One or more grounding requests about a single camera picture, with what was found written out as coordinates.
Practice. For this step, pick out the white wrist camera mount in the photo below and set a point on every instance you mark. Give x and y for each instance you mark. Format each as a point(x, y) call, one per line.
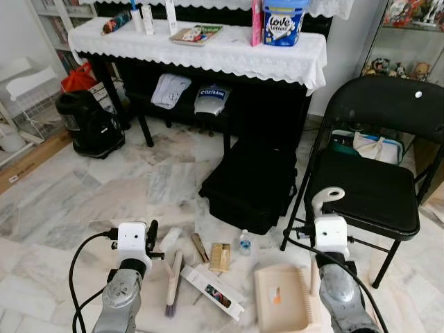
point(131, 237)
point(331, 236)

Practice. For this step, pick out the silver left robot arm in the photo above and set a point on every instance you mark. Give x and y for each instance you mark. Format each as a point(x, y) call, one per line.
point(119, 300)

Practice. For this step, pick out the dark rolled tube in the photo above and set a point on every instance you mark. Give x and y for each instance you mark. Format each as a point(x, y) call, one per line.
point(116, 23)

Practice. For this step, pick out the black folding chair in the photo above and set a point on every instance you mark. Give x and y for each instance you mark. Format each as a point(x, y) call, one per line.
point(368, 191)

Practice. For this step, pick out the white slim bottle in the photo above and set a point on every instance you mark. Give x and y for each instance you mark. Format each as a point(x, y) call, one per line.
point(136, 17)
point(148, 21)
point(171, 15)

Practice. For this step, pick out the brown flat stick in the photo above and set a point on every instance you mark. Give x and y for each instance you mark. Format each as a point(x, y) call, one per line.
point(199, 247)

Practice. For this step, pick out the black piano bench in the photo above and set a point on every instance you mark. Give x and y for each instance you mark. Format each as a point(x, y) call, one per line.
point(180, 118)

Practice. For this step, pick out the blue love letters tin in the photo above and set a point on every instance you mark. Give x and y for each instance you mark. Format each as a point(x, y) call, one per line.
point(284, 24)

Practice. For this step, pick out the brown wooden plank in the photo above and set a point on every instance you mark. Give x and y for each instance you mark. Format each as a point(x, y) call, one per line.
point(31, 163)

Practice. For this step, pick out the white folded cloth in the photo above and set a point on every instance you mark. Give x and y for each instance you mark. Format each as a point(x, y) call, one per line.
point(170, 90)

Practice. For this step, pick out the long white printed carton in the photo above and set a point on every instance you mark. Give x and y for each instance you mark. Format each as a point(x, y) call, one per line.
point(211, 291)

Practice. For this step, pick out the black upright piano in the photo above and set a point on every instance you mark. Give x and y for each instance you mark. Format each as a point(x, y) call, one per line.
point(270, 104)

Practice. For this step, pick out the glass cabinet with figurines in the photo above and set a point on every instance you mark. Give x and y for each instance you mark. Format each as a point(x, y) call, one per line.
point(406, 41)

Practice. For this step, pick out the black round floor appliance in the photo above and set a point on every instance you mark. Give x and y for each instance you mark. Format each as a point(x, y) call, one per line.
point(90, 128)

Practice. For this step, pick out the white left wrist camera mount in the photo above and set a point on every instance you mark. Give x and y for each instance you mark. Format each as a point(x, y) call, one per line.
point(131, 237)

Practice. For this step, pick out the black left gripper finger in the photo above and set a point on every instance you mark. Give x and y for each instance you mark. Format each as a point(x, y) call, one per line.
point(152, 231)

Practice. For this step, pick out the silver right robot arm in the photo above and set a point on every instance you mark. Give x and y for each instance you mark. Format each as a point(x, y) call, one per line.
point(340, 295)

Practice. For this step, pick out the small clear plastic bottle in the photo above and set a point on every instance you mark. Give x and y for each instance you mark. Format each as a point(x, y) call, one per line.
point(244, 244)

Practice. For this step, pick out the tall pink box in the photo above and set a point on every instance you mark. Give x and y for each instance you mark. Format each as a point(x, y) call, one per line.
point(257, 24)

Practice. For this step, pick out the white lace cloth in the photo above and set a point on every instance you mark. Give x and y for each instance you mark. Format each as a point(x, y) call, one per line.
point(208, 55)

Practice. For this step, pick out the small gold box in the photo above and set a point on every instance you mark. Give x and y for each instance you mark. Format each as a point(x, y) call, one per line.
point(220, 257)

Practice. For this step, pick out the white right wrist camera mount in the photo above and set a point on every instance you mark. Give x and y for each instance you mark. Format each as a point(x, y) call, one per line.
point(331, 236)

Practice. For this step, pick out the teal and white bag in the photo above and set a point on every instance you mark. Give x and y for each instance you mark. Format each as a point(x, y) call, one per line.
point(371, 147)

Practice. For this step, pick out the white bookshelf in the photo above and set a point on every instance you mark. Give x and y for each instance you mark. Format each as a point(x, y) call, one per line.
point(59, 28)

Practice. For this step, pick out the flat book with colourful cover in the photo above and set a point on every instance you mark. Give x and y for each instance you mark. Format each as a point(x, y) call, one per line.
point(196, 35)

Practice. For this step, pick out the red bag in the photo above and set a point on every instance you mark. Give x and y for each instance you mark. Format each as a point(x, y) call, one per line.
point(78, 78)

